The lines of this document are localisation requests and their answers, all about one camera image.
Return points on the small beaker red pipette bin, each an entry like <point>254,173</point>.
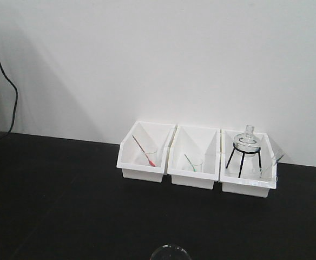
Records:
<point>152,153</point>

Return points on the white plastic bin left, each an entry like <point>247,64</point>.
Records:
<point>132,161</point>

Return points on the white plastic bin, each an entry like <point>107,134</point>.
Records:
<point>132,161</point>
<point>250,182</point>
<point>194,157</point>

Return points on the white plastic bin middle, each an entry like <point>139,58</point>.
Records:
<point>194,157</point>

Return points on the small beaker green pipette bin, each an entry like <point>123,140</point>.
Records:
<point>198,164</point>

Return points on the round glass flask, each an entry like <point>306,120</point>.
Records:
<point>247,141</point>

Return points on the white plastic bin right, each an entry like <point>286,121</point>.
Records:
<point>250,182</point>

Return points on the black wire tripod stand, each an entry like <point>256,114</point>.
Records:
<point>244,153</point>

